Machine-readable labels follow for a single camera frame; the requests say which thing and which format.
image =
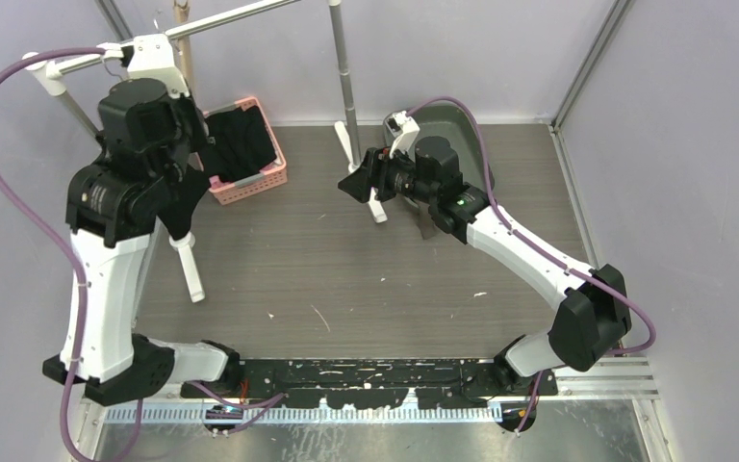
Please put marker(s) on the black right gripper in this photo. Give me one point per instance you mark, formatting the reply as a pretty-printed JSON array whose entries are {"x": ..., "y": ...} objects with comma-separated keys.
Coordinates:
[{"x": 376, "y": 166}]

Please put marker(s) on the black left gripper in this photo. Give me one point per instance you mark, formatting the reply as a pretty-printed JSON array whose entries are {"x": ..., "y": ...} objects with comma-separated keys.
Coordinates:
[{"x": 187, "y": 106}]

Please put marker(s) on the grey-brown underwear with beige waistband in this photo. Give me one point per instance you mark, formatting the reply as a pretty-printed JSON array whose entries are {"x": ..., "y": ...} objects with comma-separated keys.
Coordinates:
[{"x": 428, "y": 229}]

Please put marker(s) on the beige clip hanger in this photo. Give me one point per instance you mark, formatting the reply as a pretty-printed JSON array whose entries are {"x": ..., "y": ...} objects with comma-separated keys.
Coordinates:
[{"x": 181, "y": 13}]

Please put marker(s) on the black underwear with beige waistband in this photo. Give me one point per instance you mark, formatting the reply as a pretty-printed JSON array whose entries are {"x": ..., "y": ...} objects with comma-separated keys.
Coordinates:
[{"x": 177, "y": 216}]

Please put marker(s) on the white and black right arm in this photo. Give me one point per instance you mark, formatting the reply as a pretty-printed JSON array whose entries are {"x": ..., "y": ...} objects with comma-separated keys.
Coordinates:
[{"x": 591, "y": 313}]

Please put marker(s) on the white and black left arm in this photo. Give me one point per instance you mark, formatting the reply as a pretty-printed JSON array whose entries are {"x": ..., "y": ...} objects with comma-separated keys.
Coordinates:
[{"x": 111, "y": 227}]

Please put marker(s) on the pink perforated plastic basket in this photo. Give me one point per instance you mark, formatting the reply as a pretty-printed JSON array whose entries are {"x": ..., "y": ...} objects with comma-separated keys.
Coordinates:
[{"x": 271, "y": 176}]

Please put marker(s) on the black clothes in basket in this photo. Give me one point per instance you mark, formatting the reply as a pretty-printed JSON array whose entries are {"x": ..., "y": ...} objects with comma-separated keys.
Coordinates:
[{"x": 242, "y": 146}]

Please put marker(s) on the white and metal clothes rack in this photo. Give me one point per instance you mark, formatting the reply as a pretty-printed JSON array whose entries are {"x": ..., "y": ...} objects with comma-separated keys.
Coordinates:
[{"x": 50, "y": 74}]

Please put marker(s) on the grey-green plastic tub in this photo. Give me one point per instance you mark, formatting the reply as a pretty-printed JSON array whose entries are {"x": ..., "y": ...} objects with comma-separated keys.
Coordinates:
[{"x": 465, "y": 127}]

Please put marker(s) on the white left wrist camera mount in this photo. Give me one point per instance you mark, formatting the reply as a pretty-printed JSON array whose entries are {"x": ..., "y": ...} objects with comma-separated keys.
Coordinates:
[{"x": 149, "y": 56}]

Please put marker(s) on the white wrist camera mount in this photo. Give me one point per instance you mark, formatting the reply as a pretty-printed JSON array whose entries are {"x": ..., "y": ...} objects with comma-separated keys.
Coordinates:
[
  {"x": 405, "y": 131},
  {"x": 149, "y": 56}
]

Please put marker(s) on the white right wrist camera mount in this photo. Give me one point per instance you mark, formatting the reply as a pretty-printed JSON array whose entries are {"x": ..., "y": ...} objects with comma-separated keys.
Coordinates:
[{"x": 405, "y": 131}]

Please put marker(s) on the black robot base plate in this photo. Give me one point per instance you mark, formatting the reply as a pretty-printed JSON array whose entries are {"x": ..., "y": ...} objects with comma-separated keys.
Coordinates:
[{"x": 373, "y": 383}]

